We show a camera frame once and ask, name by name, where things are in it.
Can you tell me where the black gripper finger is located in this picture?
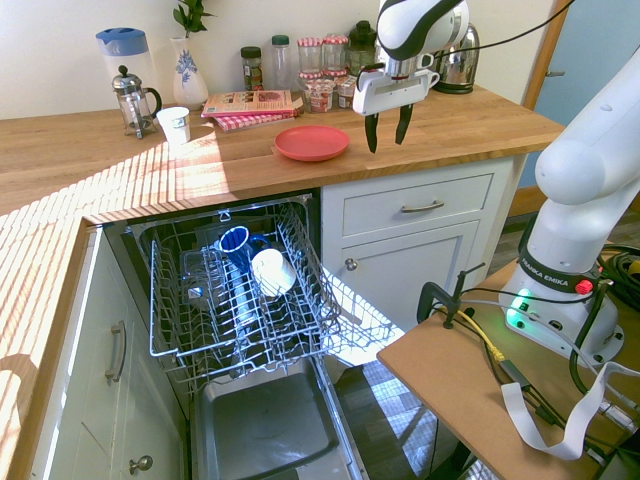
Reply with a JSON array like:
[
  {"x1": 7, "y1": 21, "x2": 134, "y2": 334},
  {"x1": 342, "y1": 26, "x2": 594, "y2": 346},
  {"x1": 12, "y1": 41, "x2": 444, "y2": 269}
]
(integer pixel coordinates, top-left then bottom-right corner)
[
  {"x1": 363, "y1": 113, "x2": 381, "y2": 155},
  {"x1": 394, "y1": 103, "x2": 415, "y2": 147}
]

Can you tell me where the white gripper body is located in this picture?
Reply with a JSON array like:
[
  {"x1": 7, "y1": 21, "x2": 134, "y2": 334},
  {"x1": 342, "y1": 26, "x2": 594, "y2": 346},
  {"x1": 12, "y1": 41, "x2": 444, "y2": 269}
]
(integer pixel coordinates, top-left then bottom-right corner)
[{"x1": 351, "y1": 62, "x2": 434, "y2": 118}]

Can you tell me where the pink plastic plate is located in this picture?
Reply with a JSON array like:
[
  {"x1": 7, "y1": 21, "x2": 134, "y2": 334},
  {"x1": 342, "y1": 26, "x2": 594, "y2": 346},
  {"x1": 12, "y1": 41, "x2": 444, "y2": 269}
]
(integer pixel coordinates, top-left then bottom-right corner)
[{"x1": 273, "y1": 124, "x2": 351, "y2": 163}]

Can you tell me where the steel dishwasher door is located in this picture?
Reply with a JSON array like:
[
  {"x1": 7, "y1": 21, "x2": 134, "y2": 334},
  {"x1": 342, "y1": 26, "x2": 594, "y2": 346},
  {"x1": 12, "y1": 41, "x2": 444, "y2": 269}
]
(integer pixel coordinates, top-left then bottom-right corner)
[{"x1": 191, "y1": 356, "x2": 369, "y2": 480}]

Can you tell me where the red and white yogurt pot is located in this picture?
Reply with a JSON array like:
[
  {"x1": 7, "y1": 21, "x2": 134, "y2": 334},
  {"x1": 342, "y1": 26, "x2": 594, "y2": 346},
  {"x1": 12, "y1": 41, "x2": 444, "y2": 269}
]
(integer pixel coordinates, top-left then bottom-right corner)
[
  {"x1": 334, "y1": 74, "x2": 358, "y2": 110},
  {"x1": 304, "y1": 78, "x2": 336, "y2": 114}
]

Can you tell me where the dark green bottle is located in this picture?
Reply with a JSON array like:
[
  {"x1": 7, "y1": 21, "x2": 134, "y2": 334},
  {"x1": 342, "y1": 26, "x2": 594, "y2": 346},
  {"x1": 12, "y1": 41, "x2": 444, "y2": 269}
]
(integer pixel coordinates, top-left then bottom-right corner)
[{"x1": 347, "y1": 20, "x2": 378, "y2": 77}]

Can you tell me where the tall jar with checkered lid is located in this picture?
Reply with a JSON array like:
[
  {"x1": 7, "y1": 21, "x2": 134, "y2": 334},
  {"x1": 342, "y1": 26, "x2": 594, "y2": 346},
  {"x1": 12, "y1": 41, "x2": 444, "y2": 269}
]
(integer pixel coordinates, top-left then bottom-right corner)
[
  {"x1": 296, "y1": 37, "x2": 324, "y2": 76},
  {"x1": 322, "y1": 33, "x2": 350, "y2": 73}
]

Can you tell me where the white drawer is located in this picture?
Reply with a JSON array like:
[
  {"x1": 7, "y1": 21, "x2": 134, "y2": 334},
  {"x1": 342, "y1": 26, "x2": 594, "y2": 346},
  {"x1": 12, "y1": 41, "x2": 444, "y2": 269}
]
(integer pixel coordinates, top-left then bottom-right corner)
[{"x1": 341, "y1": 172, "x2": 497, "y2": 238}]

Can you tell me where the low jar with checkered lid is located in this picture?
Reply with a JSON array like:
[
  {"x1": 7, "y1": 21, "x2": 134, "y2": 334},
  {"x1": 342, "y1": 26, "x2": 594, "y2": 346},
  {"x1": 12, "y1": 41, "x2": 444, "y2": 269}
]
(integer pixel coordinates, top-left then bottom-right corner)
[{"x1": 298, "y1": 71, "x2": 326, "y2": 94}]

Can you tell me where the stainless steel kettle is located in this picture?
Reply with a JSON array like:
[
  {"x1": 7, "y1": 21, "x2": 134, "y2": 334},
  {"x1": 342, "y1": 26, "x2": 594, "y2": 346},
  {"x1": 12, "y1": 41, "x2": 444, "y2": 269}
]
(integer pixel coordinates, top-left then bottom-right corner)
[{"x1": 431, "y1": 22, "x2": 482, "y2": 96}]

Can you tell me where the clear bottle with green lid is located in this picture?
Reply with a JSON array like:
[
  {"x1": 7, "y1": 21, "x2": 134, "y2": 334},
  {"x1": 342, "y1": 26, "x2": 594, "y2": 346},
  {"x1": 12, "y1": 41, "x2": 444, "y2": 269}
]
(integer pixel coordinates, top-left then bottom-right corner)
[{"x1": 271, "y1": 34, "x2": 294, "y2": 92}]

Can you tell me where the red checkered book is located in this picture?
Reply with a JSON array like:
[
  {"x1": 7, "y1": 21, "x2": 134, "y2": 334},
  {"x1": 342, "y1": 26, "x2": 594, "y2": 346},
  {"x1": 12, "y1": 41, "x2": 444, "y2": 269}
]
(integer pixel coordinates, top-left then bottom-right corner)
[{"x1": 213, "y1": 111, "x2": 302, "y2": 134}]

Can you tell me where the pink cookbook with photos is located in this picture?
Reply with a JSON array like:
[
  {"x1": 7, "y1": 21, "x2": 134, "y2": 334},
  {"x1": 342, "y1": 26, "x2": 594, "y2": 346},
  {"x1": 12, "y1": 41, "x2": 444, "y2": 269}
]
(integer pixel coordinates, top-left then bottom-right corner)
[{"x1": 200, "y1": 89, "x2": 304, "y2": 119}]

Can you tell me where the spice jar with black lid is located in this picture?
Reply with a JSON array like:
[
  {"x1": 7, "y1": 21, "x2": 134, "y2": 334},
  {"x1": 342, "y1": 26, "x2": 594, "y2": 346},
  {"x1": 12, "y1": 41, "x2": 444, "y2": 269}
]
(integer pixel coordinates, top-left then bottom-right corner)
[{"x1": 240, "y1": 46, "x2": 265, "y2": 92}]

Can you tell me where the white cabinet door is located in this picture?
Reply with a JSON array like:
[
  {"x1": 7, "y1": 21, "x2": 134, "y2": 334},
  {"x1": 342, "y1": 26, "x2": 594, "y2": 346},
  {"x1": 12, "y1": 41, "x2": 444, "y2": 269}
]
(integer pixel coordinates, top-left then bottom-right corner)
[{"x1": 341, "y1": 218, "x2": 482, "y2": 324}]

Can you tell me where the white mug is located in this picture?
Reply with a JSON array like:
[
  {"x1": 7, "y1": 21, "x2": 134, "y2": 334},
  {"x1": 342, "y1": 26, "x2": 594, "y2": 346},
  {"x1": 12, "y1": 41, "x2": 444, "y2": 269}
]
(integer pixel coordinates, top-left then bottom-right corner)
[{"x1": 249, "y1": 248, "x2": 298, "y2": 300}]

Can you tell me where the black table clamp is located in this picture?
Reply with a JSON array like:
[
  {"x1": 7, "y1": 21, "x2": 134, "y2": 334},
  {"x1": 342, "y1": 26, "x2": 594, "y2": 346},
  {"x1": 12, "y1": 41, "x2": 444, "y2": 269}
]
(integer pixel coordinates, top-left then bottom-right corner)
[{"x1": 415, "y1": 261, "x2": 487, "y2": 332}]

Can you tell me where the blue ribbed mug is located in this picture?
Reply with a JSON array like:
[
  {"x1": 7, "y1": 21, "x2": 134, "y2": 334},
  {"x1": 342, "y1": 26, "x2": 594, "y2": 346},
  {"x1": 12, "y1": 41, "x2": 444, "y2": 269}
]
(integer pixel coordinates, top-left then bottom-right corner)
[{"x1": 214, "y1": 225, "x2": 272, "y2": 274}]

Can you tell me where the white vase with blue flower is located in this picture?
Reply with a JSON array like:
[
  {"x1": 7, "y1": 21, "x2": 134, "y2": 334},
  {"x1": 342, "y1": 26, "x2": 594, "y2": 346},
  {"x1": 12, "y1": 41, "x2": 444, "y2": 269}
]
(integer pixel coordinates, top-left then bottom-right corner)
[{"x1": 169, "y1": 36, "x2": 210, "y2": 112}]

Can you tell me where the white paper cup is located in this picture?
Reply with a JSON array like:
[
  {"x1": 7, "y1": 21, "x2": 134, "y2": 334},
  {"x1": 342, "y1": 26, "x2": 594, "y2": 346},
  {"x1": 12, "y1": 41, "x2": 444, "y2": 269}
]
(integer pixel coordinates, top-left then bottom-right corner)
[{"x1": 156, "y1": 106, "x2": 192, "y2": 146}]

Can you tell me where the blue door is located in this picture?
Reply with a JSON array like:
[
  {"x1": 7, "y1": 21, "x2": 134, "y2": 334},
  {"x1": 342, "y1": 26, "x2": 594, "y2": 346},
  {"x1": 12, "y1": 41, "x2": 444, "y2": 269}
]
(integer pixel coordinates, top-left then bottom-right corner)
[{"x1": 533, "y1": 0, "x2": 640, "y2": 127}]

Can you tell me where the green plant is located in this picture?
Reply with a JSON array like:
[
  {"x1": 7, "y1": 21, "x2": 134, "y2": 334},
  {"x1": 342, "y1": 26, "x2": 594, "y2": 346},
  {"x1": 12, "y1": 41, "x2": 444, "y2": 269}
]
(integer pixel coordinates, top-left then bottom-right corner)
[{"x1": 172, "y1": 0, "x2": 219, "y2": 40}]

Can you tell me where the clear plastic container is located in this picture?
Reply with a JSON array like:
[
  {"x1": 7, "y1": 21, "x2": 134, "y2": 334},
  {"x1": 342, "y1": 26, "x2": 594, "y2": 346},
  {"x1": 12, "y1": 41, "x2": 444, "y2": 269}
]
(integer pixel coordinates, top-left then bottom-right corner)
[{"x1": 178, "y1": 246, "x2": 227, "y2": 307}]

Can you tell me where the glass French press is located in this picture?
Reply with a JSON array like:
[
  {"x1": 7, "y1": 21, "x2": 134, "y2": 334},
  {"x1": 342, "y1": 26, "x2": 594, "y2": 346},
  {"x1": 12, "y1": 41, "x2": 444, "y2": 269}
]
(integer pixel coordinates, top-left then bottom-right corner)
[{"x1": 111, "y1": 64, "x2": 164, "y2": 140}]

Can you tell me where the water jug with blue lid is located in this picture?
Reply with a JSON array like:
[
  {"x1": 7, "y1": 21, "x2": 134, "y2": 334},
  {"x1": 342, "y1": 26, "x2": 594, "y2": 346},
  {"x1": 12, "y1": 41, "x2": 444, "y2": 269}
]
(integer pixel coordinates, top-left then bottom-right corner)
[{"x1": 95, "y1": 27, "x2": 152, "y2": 101}]

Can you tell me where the metal drawer handle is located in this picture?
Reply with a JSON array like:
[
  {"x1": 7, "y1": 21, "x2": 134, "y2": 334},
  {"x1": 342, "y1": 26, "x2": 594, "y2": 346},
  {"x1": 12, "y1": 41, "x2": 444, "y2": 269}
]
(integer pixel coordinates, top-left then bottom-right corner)
[{"x1": 400, "y1": 199, "x2": 446, "y2": 214}]

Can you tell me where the thin black cable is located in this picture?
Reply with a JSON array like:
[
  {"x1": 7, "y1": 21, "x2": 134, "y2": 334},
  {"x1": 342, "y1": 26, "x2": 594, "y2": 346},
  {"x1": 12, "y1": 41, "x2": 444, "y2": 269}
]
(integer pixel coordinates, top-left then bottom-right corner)
[{"x1": 433, "y1": 0, "x2": 577, "y2": 62}]

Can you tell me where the yellow cable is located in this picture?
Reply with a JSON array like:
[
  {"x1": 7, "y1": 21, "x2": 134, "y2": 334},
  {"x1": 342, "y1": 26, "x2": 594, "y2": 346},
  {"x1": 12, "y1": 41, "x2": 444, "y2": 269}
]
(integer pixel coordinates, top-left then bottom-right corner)
[{"x1": 456, "y1": 306, "x2": 507, "y2": 363}]

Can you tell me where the wire dishwasher rack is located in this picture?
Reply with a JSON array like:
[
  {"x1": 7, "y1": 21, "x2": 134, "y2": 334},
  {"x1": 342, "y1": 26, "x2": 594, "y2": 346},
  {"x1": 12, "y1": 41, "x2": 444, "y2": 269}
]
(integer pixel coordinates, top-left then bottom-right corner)
[{"x1": 135, "y1": 196, "x2": 397, "y2": 387}]

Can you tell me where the black cable bundle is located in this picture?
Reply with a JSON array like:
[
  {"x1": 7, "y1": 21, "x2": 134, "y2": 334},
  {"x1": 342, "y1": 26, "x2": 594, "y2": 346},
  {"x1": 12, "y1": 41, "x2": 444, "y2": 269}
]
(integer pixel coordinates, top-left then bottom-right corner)
[{"x1": 594, "y1": 241, "x2": 640, "y2": 307}]

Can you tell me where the black cable with adapter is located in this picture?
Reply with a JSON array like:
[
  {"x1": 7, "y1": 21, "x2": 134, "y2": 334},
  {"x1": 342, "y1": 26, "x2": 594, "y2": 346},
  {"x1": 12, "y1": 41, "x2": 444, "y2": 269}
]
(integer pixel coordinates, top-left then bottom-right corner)
[{"x1": 498, "y1": 355, "x2": 569, "y2": 429}]

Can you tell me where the metal bar cabinet handle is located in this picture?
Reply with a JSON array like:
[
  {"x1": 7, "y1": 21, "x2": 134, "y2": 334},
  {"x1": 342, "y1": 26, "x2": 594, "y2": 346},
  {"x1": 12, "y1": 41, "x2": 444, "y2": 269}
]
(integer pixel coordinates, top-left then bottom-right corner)
[{"x1": 103, "y1": 319, "x2": 128, "y2": 384}]

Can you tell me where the white flat strap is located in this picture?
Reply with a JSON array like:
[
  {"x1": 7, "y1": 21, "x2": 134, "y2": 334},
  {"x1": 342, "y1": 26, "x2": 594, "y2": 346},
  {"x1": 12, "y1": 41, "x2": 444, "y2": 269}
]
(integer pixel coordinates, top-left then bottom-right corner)
[{"x1": 499, "y1": 360, "x2": 640, "y2": 461}]

